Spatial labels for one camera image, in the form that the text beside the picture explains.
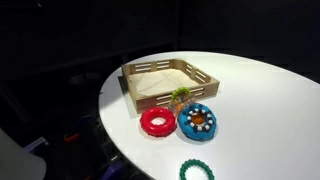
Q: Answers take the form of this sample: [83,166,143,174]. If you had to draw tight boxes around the lime green knobbed ring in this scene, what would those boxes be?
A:
[170,86,192,103]

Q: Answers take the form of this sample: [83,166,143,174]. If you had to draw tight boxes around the slatted wooden tray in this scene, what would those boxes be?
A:
[120,58,221,115]

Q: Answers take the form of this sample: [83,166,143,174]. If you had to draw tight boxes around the clear glass cup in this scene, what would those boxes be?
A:
[166,96,198,115]

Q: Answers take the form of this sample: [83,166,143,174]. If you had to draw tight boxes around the small red object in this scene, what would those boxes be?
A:
[63,132,81,144]

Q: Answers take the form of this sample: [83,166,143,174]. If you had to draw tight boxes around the red ribbed ring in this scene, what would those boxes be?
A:
[139,106,177,137]

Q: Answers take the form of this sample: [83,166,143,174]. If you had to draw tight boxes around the blue ring, black-white beads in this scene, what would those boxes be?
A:
[176,102,218,141]

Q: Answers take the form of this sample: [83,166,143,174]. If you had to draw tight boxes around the dark green knobbed ring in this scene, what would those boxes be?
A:
[179,158,215,180]

